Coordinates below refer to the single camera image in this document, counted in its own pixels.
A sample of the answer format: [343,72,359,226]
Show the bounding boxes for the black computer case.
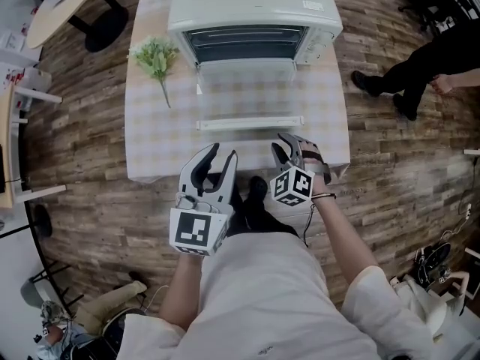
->
[0,144,7,194]

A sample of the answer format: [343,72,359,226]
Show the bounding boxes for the green artificial flower bunch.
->
[129,35,181,109]

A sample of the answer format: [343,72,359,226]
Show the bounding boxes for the black round floor base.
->
[33,204,53,238]

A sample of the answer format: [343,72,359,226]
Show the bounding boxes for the person's black trousers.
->
[226,196,301,239]

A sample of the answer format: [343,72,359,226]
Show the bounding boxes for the person's right forearm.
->
[313,195,380,307]

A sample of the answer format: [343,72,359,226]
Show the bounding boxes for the round wooden table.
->
[25,0,131,54]

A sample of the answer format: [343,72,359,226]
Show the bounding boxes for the checked tablecloth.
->
[123,0,352,183]

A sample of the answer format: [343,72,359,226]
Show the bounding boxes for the black office chair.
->
[391,0,455,33]

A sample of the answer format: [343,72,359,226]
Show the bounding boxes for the curved wooden desk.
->
[0,83,68,206]

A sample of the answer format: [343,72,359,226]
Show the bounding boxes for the white oven door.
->
[194,58,305,131]

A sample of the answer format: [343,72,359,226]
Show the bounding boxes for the person's white shirt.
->
[119,230,438,360]

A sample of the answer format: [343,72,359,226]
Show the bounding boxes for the person's right black shoe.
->
[248,175,269,206]

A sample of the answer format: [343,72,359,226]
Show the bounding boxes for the white curved desk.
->
[0,200,72,314]

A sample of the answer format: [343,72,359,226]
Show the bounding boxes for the black cable bundle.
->
[413,241,453,287]

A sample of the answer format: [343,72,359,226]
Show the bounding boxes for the grey chair black legs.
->
[20,260,86,317]

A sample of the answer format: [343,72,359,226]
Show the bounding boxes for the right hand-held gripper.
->
[269,132,333,208]

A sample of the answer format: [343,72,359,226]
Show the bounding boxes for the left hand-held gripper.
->
[169,142,239,257]

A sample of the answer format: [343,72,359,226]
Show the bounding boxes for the person's right hand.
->
[301,143,335,198]

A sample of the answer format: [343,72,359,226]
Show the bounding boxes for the person's left forearm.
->
[157,251,206,329]

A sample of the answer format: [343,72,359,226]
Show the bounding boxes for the white plastic storage box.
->
[0,30,27,52]
[16,67,52,92]

